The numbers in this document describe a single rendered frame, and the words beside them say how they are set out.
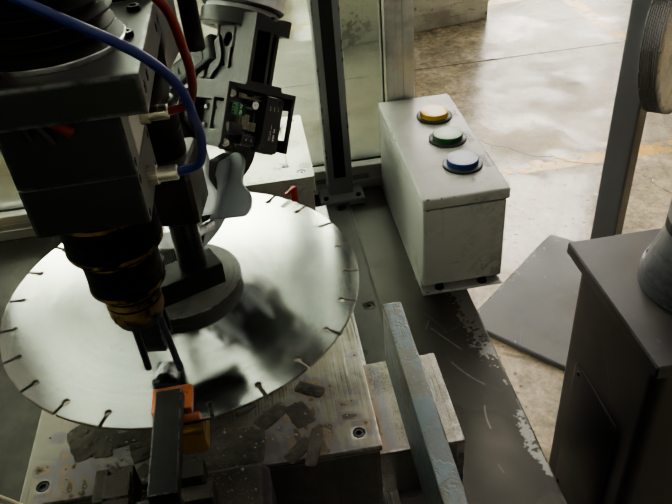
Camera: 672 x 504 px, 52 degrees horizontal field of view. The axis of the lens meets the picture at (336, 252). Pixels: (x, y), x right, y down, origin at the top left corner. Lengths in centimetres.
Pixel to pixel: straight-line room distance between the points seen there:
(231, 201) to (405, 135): 39
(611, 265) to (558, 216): 142
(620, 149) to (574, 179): 90
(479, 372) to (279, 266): 29
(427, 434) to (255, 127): 31
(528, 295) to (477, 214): 120
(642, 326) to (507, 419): 23
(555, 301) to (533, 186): 63
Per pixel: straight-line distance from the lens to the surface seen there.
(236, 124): 60
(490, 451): 77
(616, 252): 103
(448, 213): 86
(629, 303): 95
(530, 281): 211
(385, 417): 69
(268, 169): 93
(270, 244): 70
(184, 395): 54
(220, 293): 63
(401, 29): 105
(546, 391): 184
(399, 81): 107
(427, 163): 91
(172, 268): 56
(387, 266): 98
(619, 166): 176
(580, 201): 251
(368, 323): 88
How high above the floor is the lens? 136
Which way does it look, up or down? 37 degrees down
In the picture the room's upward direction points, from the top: 6 degrees counter-clockwise
